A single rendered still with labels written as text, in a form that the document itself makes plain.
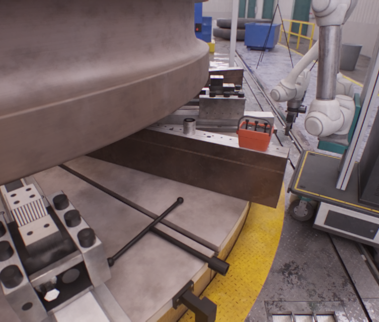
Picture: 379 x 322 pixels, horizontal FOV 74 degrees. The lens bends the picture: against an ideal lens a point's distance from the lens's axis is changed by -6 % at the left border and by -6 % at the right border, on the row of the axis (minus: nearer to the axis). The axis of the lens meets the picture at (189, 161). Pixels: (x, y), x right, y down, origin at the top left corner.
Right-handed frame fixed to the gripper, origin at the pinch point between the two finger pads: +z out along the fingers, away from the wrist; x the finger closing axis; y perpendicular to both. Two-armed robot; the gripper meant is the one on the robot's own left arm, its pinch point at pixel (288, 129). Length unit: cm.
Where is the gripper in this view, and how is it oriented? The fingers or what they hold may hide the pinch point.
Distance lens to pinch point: 201.0
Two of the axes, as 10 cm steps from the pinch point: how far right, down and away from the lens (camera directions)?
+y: -8.7, -2.5, 4.2
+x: -4.9, 4.4, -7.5
